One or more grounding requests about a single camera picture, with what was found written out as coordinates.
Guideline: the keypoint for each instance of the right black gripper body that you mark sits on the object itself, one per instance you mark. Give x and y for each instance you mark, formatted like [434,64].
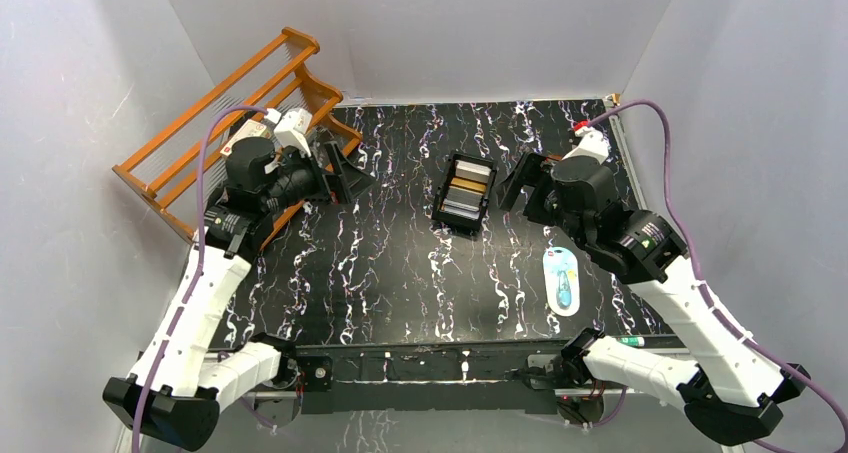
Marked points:
[542,206]

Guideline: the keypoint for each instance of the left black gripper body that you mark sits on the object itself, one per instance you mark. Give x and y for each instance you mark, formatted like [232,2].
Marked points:
[332,177]

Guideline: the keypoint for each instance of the gold credit card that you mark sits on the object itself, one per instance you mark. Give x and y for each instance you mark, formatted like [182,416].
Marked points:
[458,182]

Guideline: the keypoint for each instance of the black card tray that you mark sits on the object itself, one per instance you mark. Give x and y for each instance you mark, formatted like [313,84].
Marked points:
[462,226]

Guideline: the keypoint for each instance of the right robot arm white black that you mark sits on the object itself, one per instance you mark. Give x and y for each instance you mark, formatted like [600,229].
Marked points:
[729,392]

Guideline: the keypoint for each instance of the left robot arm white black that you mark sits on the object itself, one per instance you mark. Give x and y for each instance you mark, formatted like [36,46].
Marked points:
[170,393]

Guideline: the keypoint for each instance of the white card in tray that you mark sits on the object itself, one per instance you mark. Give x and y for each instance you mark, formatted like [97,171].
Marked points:
[472,171]

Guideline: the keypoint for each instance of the silver card in tray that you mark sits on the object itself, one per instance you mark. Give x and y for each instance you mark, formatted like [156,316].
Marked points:
[465,207]

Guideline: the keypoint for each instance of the white red small box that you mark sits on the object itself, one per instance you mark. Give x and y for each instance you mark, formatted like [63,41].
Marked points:
[249,129]

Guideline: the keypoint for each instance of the orange wooden rack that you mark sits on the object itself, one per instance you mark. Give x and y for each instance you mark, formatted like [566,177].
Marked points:
[162,172]

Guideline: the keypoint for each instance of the green white marker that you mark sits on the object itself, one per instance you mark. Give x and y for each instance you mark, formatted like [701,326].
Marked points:
[632,341]

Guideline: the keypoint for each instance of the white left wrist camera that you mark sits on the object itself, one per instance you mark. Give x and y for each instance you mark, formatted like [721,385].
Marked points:
[290,128]

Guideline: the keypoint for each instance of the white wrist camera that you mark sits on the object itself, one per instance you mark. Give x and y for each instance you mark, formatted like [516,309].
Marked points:
[591,143]
[290,128]

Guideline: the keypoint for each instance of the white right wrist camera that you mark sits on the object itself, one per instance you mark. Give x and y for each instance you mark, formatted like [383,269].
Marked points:
[591,143]

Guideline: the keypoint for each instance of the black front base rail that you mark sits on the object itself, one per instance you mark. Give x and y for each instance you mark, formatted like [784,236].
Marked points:
[456,376]

